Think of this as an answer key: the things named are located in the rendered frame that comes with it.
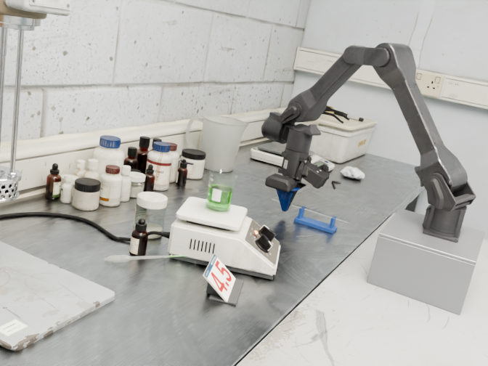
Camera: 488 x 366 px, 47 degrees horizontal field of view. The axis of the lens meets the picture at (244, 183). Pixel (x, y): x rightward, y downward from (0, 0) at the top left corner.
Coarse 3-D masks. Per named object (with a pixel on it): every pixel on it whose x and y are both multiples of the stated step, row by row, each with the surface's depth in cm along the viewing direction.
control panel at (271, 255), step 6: (252, 222) 111; (252, 228) 108; (258, 228) 110; (252, 234) 106; (258, 234) 107; (246, 240) 101; (252, 240) 103; (276, 240) 112; (276, 246) 109; (264, 252) 103; (270, 252) 105; (276, 252) 107; (270, 258) 102; (276, 258) 104
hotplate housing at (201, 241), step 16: (176, 224) 101; (192, 224) 102; (176, 240) 102; (192, 240) 101; (208, 240) 101; (224, 240) 100; (240, 240) 100; (192, 256) 102; (208, 256) 102; (224, 256) 101; (240, 256) 101; (256, 256) 100; (240, 272) 102; (256, 272) 102; (272, 272) 101
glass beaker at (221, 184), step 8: (216, 176) 103; (224, 176) 103; (232, 176) 107; (208, 184) 105; (216, 184) 104; (224, 184) 103; (232, 184) 104; (208, 192) 105; (216, 192) 104; (224, 192) 104; (232, 192) 105; (208, 200) 105; (216, 200) 104; (224, 200) 104; (208, 208) 105; (216, 208) 105; (224, 208) 105
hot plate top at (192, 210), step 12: (192, 204) 108; (204, 204) 109; (180, 216) 101; (192, 216) 101; (204, 216) 102; (216, 216) 103; (228, 216) 104; (240, 216) 106; (228, 228) 100; (240, 228) 101
